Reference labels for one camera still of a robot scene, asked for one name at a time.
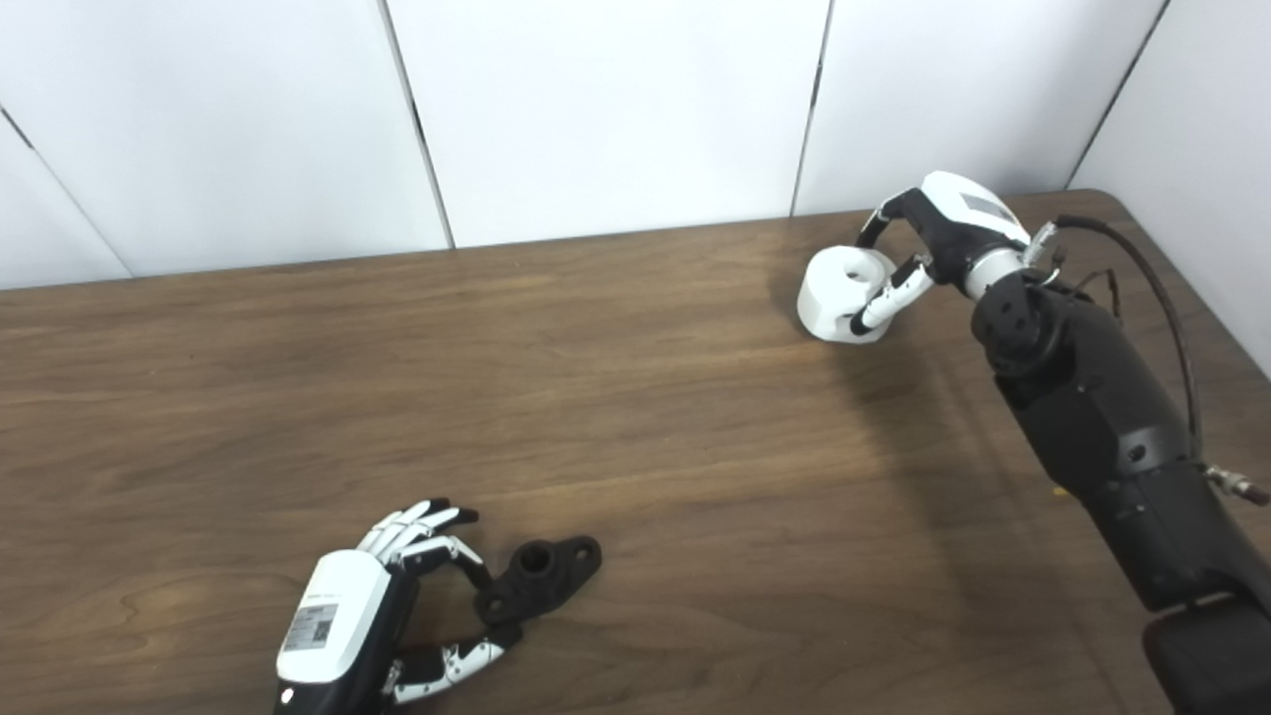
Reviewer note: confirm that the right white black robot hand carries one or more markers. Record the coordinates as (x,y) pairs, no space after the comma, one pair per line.
(958,223)

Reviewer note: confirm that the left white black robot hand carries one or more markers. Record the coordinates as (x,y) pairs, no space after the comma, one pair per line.
(333,616)

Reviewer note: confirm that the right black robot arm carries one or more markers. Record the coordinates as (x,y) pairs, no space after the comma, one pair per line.
(1102,417)

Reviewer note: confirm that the round white plastic piece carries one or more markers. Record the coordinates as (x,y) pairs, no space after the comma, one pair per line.
(829,298)

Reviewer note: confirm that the black plastic holder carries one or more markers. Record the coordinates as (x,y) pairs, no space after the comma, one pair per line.
(541,581)

